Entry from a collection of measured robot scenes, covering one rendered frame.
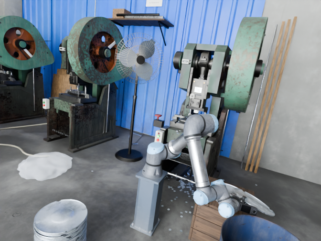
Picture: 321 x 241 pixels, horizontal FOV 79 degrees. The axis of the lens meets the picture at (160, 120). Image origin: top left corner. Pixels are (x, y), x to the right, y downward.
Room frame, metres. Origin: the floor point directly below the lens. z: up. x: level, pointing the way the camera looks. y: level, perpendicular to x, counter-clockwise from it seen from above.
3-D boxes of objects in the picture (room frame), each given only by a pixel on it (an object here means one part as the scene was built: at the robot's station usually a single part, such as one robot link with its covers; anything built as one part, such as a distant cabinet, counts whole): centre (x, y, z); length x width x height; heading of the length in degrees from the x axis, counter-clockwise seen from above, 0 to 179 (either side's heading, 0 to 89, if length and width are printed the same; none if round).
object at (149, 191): (1.32, 0.01, 0.23); 0.19 x 0.19 x 0.45; 69
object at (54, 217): (1.01, 0.52, 0.26); 0.29 x 0.29 x 0.01
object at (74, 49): (3.09, 1.06, 0.87); 1.53 x 0.99 x 1.74; 153
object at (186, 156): (2.04, -0.37, 0.36); 0.34 x 0.34 x 0.10
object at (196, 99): (2.00, -0.35, 1.04); 0.17 x 0.15 x 0.30; 155
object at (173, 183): (1.92, -0.31, 0.14); 0.59 x 0.10 x 0.05; 155
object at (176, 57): (2.16, -0.15, 1.31); 0.22 x 0.12 x 0.22; 155
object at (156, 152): (1.32, 0.00, 0.62); 0.13 x 0.12 x 0.14; 126
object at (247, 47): (2.00, -0.72, 1.33); 1.03 x 0.28 x 0.82; 155
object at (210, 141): (2.06, -0.67, 0.45); 0.92 x 0.12 x 0.90; 155
